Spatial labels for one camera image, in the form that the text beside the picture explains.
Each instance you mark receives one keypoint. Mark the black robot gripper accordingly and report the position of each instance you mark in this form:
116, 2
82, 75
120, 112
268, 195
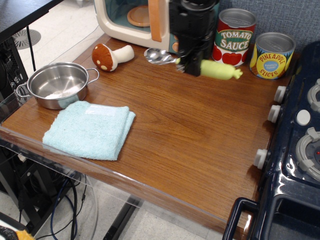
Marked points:
193, 23

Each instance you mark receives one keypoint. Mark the spoon with green carrot handle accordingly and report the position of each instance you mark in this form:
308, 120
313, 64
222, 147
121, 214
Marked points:
207, 68

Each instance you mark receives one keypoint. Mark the tomato sauce can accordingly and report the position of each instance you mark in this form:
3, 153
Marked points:
234, 32

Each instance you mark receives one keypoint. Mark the teal toy microwave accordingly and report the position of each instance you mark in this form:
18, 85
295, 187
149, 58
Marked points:
141, 22

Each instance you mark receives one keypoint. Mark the pineapple slices can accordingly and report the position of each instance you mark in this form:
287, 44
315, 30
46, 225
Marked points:
272, 54

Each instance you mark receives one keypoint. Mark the plush brown mushroom toy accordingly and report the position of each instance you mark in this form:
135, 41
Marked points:
107, 60

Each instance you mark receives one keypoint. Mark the light blue folded cloth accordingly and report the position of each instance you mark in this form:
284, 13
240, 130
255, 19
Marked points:
90, 131

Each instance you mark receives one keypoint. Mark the small stainless steel pot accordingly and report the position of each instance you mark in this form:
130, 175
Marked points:
57, 85

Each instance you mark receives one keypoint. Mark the black table leg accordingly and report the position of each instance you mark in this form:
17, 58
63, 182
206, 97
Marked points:
120, 222

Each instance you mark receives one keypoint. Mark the dark blue toy stove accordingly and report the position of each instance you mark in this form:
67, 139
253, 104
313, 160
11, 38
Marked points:
288, 207

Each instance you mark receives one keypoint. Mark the black side desk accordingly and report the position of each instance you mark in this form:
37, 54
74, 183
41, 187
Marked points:
15, 15

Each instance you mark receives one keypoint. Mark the yellow object at floor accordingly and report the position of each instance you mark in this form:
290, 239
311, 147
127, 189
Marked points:
24, 235

